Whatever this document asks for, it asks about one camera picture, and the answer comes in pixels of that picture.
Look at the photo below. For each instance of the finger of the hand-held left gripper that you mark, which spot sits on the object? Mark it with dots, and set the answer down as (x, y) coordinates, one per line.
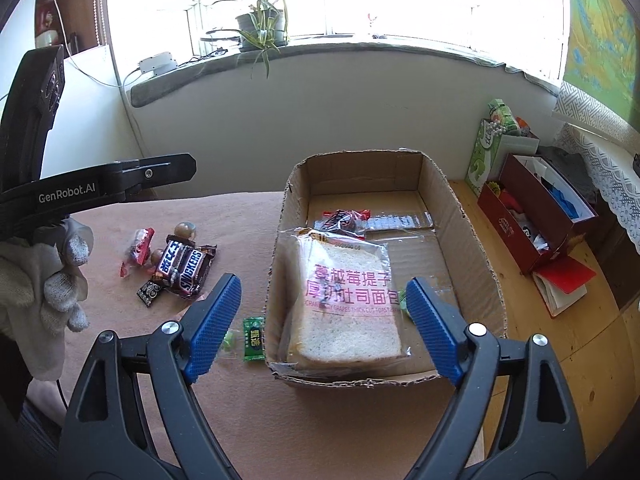
(155, 172)

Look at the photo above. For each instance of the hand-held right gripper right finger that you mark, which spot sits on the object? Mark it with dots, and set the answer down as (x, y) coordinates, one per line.
(435, 330)

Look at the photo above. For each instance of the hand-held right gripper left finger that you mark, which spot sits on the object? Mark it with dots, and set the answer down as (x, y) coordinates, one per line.
(215, 325)

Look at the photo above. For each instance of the green candy packet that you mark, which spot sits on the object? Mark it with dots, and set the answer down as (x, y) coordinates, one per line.
(254, 340)

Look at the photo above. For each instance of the brown chocolate bar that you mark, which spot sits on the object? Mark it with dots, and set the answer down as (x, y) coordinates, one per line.
(192, 272)
(172, 255)

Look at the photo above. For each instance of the small round bun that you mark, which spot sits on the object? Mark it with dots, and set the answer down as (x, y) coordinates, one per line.
(184, 230)

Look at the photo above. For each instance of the small black candy packet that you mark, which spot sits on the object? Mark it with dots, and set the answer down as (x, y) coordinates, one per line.
(151, 292)

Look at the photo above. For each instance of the red clear candy packet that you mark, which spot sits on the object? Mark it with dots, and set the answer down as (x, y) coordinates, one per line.
(137, 250)

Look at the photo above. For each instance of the round chocolate ball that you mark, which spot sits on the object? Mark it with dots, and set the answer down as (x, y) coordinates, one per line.
(156, 257)

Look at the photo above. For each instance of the cardboard box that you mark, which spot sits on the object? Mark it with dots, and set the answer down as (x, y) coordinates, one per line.
(350, 170)

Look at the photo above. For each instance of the person's left forearm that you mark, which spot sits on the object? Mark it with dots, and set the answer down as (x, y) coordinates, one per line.
(45, 400)

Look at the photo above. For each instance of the person's left hand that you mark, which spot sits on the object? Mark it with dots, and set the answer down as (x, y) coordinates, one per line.
(30, 290)

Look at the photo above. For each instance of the small green candy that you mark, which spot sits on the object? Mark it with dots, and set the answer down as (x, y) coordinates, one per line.
(404, 307)

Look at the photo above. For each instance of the sliced bread in clear bag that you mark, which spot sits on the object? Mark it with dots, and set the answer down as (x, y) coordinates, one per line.
(350, 335)

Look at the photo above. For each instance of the white electronic device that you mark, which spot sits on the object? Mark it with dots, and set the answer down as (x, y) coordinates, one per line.
(157, 64)

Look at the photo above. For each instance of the clear plastic wrapper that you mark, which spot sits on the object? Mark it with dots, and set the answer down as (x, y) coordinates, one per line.
(400, 221)

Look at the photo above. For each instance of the dark red box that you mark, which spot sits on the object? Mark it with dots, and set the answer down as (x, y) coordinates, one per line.
(505, 225)

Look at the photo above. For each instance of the wooden cabinet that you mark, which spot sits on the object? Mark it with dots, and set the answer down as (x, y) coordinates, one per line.
(82, 5)

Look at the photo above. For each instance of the red notebook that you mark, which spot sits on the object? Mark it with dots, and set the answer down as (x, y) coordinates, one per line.
(567, 275)

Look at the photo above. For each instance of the green tissue box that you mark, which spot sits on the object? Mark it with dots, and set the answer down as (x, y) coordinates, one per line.
(480, 160)

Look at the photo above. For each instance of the potted spider plant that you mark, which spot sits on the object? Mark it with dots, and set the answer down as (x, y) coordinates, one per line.
(260, 25)

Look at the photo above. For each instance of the dark grey cloth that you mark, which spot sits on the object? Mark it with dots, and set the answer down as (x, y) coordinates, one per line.
(565, 165)

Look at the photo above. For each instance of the orange packet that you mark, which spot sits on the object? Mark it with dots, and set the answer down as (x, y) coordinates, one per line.
(525, 126)

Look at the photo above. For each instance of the green drink pouch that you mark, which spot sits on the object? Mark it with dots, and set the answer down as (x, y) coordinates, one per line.
(502, 112)

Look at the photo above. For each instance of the grey windowsill cover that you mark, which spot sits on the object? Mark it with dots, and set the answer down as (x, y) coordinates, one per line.
(350, 52)

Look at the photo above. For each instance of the lace covered side table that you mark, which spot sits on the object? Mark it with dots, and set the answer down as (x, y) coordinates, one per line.
(615, 175)

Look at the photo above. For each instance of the grey patterned cloth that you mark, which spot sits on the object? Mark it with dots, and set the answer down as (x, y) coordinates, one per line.
(590, 107)

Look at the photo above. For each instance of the wall map poster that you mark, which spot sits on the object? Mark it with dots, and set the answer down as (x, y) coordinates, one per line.
(600, 50)

